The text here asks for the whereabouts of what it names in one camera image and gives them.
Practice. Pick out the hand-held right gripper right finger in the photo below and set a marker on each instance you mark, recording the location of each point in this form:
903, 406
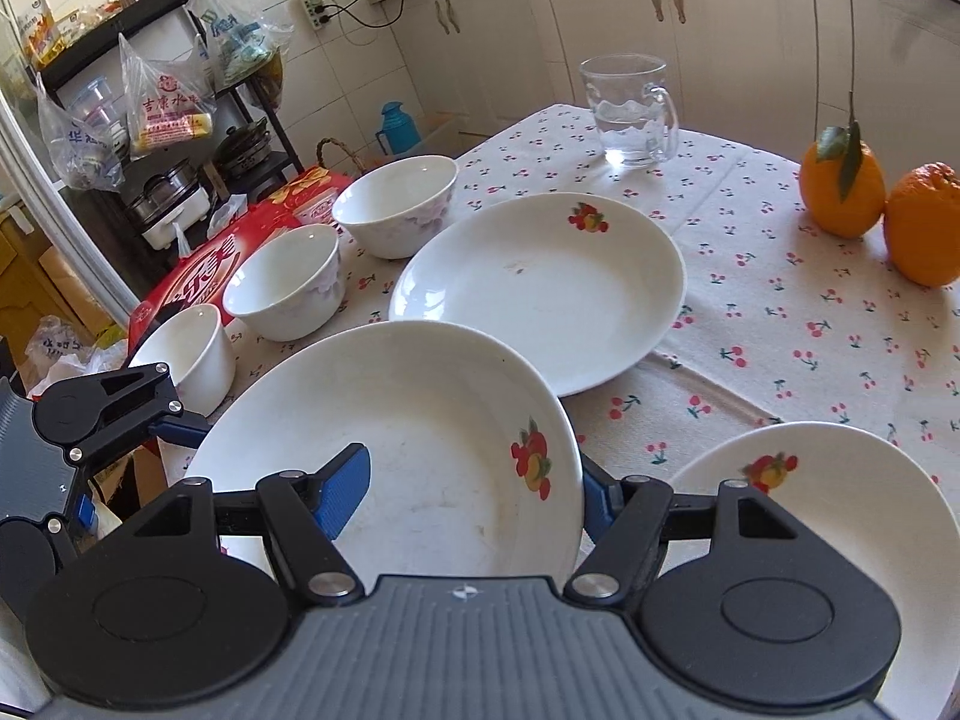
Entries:
598, 499

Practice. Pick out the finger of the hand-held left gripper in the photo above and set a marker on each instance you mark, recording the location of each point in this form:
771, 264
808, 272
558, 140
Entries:
176, 431

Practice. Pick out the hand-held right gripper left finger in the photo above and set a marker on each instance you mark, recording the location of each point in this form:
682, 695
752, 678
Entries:
349, 491

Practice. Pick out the white plate with fruit print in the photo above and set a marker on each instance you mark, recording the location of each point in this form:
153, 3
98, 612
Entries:
442, 465
547, 300
840, 465

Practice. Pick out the white bowl with floral print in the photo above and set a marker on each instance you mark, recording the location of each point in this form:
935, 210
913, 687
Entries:
401, 202
195, 360
289, 285

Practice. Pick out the crumpled plastic bag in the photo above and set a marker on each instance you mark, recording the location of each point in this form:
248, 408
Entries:
67, 352

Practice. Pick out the red printed carton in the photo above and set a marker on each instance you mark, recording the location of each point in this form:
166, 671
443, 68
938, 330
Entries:
195, 277

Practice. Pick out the white electric cooker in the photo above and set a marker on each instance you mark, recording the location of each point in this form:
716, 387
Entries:
180, 221

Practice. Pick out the white plastic bag red print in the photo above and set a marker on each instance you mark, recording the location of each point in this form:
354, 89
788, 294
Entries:
225, 214

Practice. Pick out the steel pot with lid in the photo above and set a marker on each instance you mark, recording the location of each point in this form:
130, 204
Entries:
159, 191

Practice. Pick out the cherry print tablecloth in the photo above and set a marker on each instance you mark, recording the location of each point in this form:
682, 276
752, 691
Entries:
772, 315

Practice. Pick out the black cooking pot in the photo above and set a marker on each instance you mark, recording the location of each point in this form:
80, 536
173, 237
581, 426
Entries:
241, 146

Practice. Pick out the plastic bag with blue lettering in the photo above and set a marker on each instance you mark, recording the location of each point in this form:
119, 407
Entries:
75, 150

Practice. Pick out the plastic bag with yellow packets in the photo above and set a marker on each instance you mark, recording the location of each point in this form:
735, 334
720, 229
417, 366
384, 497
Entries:
166, 109

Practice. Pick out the wicker basket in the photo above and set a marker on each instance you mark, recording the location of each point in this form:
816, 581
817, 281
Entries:
341, 154

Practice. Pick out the black metal shelf rack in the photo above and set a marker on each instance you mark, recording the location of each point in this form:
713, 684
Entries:
255, 101

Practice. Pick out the clear plastic food containers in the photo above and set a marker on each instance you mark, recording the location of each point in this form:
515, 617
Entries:
94, 101

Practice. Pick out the blue thermos flask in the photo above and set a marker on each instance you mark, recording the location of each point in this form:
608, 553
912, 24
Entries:
395, 131

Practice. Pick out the clear plastic storage bin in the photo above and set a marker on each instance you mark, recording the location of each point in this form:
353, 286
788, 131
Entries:
450, 135

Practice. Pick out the clear glass mug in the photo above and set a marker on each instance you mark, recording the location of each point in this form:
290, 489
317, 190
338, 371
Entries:
630, 112

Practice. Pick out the orange with leaf stem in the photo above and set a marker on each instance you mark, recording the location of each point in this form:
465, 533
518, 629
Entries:
840, 187

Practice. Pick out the clear plastic bag blue print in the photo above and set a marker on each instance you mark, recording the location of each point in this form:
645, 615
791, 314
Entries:
236, 30

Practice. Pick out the white power strip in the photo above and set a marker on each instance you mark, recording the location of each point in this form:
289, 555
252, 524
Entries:
319, 11

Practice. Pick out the white kitchen cabinet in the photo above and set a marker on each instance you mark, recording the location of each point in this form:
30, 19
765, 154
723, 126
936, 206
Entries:
735, 52

